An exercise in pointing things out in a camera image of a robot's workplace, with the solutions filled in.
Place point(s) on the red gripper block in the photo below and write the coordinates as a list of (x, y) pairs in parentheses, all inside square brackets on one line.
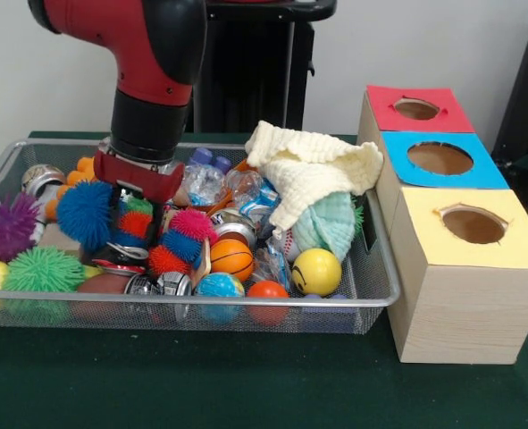
[(156, 185)]

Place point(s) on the blue spiky rubber toy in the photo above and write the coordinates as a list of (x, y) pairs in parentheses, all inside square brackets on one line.
[(82, 214)]

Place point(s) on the clear plastic bottle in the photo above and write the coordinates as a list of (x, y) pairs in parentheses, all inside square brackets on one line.
[(203, 183)]

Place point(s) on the cream waffle cloth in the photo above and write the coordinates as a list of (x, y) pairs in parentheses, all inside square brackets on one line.
[(317, 170)]

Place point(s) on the mint green waffle cloth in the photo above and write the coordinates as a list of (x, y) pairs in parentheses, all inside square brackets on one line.
[(330, 219)]

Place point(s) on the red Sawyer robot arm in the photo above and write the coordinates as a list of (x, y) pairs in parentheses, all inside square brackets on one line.
[(156, 67)]

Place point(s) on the clear mesh bin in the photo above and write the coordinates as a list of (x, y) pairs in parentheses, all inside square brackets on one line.
[(379, 268)]

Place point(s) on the wooden box with three holes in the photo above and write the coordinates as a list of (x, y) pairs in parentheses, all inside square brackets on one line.
[(460, 313)]

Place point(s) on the orange toy building block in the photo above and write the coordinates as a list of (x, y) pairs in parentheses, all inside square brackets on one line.
[(85, 165)]

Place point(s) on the small orange basketball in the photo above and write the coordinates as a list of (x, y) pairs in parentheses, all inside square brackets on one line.
[(231, 259)]

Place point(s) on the green spiky rubber ball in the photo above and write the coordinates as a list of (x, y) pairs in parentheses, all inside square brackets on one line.
[(42, 270)]

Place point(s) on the blue globe ball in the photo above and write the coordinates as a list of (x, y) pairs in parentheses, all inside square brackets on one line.
[(219, 286)]

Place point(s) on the purple spiky monster toy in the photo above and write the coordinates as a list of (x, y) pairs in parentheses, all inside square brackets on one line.
[(4, 225)]

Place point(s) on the dark green table cloth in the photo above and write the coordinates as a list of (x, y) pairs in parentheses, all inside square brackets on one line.
[(201, 380)]

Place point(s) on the yellow plastic ball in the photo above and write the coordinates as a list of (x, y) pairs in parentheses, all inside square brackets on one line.
[(316, 271)]

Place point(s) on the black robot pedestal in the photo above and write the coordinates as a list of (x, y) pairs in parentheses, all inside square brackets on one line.
[(254, 67)]

